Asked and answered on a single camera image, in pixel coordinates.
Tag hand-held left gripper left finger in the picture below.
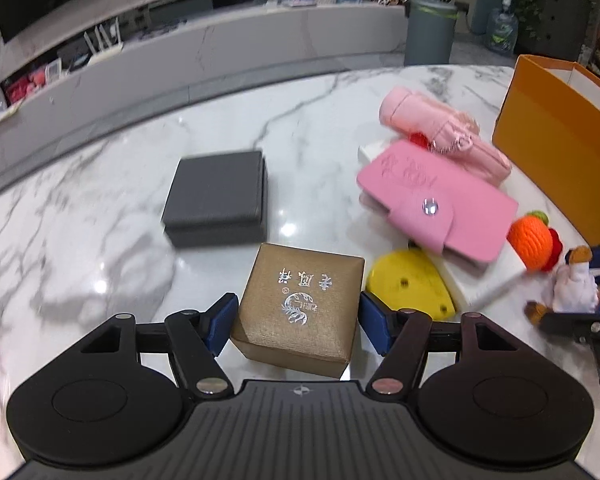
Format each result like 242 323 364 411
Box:
76 292 241 400

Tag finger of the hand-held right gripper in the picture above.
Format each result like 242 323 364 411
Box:
537 310 600 389

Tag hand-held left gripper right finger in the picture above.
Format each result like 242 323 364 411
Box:
358 292 527 399

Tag small plush doll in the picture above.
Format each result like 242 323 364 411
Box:
524 242 600 328

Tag yellow tape measure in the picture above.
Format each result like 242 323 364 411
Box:
365 249 456 322

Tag gold cardboard gift box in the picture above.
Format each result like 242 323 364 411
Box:
230 242 366 379

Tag white box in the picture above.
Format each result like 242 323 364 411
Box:
357 140 529 313

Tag orange paper bag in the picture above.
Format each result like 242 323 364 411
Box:
492 54 600 247

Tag red knitted toy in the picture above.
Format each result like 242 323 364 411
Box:
547 227 565 271

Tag orange knitted fruit toy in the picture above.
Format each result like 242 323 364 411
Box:
507 210 554 272

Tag dark grey flat box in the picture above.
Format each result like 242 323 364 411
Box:
161 150 270 249

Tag pink snap wallet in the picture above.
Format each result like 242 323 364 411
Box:
356 139 520 265

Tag pink mini backpack pouch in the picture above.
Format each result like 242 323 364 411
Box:
379 86 512 185

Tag white marble tv console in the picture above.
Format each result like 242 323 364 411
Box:
0 2 412 196

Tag grey trash bin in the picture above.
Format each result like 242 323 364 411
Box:
405 0 459 67

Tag white router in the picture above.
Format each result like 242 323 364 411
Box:
82 19 126 64

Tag blue water jug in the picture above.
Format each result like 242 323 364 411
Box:
486 0 520 56

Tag dark grey cabinet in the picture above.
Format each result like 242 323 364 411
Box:
542 0 597 62

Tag red packets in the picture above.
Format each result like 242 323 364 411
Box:
5 67 49 104

